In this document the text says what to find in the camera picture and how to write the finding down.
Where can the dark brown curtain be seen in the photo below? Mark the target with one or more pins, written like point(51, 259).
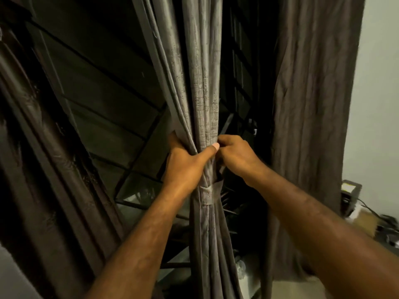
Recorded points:
point(46, 171)

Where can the grey curtain tieback band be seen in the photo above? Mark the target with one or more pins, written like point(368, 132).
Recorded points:
point(212, 193)

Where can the window with metal grille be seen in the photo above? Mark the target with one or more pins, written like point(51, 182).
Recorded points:
point(103, 99)

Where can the person's left thumb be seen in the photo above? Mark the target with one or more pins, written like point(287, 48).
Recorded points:
point(207, 153)

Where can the tan cardboard box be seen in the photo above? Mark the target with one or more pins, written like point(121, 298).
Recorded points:
point(364, 222)

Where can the brown crinkled curtain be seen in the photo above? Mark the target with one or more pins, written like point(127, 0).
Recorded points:
point(311, 105)

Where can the person's left hand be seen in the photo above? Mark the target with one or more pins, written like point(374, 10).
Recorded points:
point(182, 171)

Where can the person's right forearm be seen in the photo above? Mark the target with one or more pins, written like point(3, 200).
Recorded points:
point(321, 239)

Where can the person's left forearm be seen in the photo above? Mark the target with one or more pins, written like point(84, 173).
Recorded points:
point(146, 242)

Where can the person's right fingers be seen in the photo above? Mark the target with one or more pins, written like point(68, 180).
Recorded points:
point(225, 144)

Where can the black box device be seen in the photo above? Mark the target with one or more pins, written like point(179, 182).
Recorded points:
point(349, 196)

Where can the grey textured curtain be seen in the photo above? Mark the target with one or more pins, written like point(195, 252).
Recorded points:
point(199, 90)

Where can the person's right hand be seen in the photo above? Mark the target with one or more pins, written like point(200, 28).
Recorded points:
point(238, 158)

